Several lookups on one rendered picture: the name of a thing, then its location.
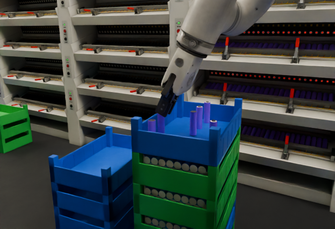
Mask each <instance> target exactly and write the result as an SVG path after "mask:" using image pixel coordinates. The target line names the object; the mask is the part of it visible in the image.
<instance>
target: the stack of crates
mask: <svg viewBox="0 0 335 229"><path fill-rule="evenodd" d="M105 133H106V134H104V135H102V136H101V137H99V138H97V139H95V140H93V141H91V142H89V143H87V144H86V145H84V146H82V147H80V148H78V149H77V150H75V151H73V152H71V153H69V154H67V155H66V156H64V157H62V158H60V159H58V155H54V154H53V155H51V156H49V157H48V160H49V170H50V179H51V187H52V197H53V206H54V215H55V224H56V229H134V202H133V171H132V140H131V136H129V135H123V134H117V133H113V130H112V127H111V126H108V127H106V128H105Z"/></svg>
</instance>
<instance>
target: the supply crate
mask: <svg viewBox="0 0 335 229"><path fill-rule="evenodd" d="M242 101H243V99H242V98H236V99H235V101H234V106H228V105H218V104H210V120H213V119H214V120H216V121H217V127H216V126H212V127H211V128H209V123H204V122H203V119H204V103H197V102H187V101H184V93H183V94H181V95H180V96H179V98H178V99H177V100H176V104H175V106H174V108H173V110H172V112H171V114H168V115H167V116H166V117H165V133H159V132H158V113H157V114H155V115H153V116H152V117H150V118H148V119H147V120H145V121H143V122H142V117H138V116H135V117H133V118H131V140H132V152H137V153H143V154H148V155H154V156H160V157H165V158H171V159H176V160H182V161H187V162H193V163H198V164H204V165H209V166H215V167H217V166H218V164H219V162H220V161H221V159H222V157H223V155H224V153H225V152H226V150H227V148H228V146H229V145H230V143H231V141H232V140H233V138H234V136H235V134H236V133H237V131H238V129H239V127H240V125H241V117H242ZM197 106H202V107H203V115H202V129H197V130H196V135H195V136H192V135H190V134H189V128H190V111H196V107H197ZM149 119H155V120H156V132H152V131H148V120H149Z"/></svg>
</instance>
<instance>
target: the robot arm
mask: <svg viewBox="0 0 335 229"><path fill-rule="evenodd" d="M274 1H275V0H193V1H192V3H191V6H190V8H189V10H188V13H187V15H186V17H185V20H184V22H183V24H182V27H181V29H180V31H179V33H178V34H177V38H176V39H177V41H178V42H177V43H176V45H177V46H178V49H177V51H176V52H175V54H174V56H173V58H172V60H171V62H170V64H169V66H168V68H167V70H166V73H165V75H164V77H163V80H162V83H161V86H162V87H164V89H163V90H162V92H161V98H160V100H159V103H158V105H157V107H156V109H155V112H157V113H158V114H160V115H162V116H163V117H166V116H167V115H168V114H171V112H172V110H173V108H174V106H175V104H176V100H177V99H178V98H179V96H180V95H181V94H183V93H185V92H187V91H188V90H189V89H190V88H191V86H192V84H193V82H194V79H195V77H196V75H197V73H198V71H199V68H200V66H201V63H202V61H203V58H207V55H210V54H211V52H212V50H213V48H214V46H215V44H216V42H217V40H218V38H219V36H220V34H225V35H228V36H237V35H239V34H241V33H243V32H245V31H246V30H247V29H249V28H250V27H251V26H252V25H253V24H254V23H255V22H256V21H257V20H258V19H259V18H261V17H262V16H263V14H265V12H266V11H267V10H268V9H269V8H270V7H271V5H272V4H273V3H274Z"/></svg>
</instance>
